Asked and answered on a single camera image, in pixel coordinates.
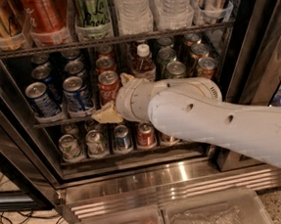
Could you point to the blue pepsi can front right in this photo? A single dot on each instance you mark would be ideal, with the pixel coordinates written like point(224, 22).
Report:
point(78, 96)

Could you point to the green can front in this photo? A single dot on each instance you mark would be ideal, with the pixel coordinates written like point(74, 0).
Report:
point(174, 70)

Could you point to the orange can top shelf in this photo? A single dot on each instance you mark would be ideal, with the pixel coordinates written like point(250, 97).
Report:
point(48, 21)

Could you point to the green can middle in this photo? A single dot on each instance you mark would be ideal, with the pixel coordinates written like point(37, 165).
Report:
point(165, 56)

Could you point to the gold can middle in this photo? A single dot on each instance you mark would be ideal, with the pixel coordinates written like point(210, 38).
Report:
point(196, 52)

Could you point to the water bottle top right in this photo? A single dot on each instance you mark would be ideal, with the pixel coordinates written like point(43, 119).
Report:
point(172, 3)

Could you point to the red coke can front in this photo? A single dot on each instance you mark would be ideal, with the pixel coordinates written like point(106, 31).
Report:
point(109, 84)

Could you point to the blue pepsi can middle left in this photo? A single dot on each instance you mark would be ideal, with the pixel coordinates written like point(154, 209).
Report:
point(44, 74)

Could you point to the silver can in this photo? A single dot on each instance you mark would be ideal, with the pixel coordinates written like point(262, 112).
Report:
point(71, 150)
point(96, 144)

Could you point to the blue pepsi can front left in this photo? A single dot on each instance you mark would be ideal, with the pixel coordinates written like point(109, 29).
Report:
point(43, 104)

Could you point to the gold can top shelf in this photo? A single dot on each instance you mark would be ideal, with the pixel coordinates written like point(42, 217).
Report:
point(11, 22)

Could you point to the blue can bottom shelf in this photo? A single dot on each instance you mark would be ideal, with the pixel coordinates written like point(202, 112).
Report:
point(122, 138)

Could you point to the stainless steel fridge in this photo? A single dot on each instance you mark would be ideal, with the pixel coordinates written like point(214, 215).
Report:
point(244, 38)

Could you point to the orange can bottom shelf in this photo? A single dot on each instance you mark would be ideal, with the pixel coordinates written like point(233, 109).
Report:
point(166, 140)

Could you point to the water bottle top left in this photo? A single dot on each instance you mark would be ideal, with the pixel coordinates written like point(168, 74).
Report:
point(133, 8)

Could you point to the brown tea bottle white cap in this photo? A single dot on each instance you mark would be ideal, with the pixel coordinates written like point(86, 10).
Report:
point(143, 65)

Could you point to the red coke can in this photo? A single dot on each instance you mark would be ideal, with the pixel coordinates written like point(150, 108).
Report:
point(109, 84)
point(105, 51)
point(106, 63)

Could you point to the water bottle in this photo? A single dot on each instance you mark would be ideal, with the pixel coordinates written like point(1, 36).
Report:
point(133, 8)
point(172, 3)

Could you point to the gold can back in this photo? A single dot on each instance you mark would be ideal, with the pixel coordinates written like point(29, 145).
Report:
point(190, 39)

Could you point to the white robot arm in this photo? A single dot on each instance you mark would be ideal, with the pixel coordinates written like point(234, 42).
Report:
point(192, 109)

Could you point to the blue pepsi can middle right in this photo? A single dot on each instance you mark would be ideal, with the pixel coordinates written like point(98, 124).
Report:
point(76, 68)

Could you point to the blue pepsi can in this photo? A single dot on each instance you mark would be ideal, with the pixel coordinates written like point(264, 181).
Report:
point(44, 74)
point(76, 68)
point(78, 96)
point(43, 104)

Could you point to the clear plastic bin right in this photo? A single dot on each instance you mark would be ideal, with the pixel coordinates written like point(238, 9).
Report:
point(234, 206)

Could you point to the gold can front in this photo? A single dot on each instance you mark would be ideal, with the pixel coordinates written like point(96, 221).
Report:
point(206, 67)

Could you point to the silver can bottom far left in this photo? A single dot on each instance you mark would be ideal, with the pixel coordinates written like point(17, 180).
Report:
point(71, 150)

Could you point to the green la croix can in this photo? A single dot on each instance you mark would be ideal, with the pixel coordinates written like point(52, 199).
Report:
point(93, 18)

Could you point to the red can bottom shelf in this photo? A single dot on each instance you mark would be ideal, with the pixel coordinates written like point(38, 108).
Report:
point(146, 137)

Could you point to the orange can shelf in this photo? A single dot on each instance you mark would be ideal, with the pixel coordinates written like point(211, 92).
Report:
point(48, 21)
point(166, 140)

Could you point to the red coke can back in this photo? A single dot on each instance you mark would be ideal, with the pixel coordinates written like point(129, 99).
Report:
point(105, 51)

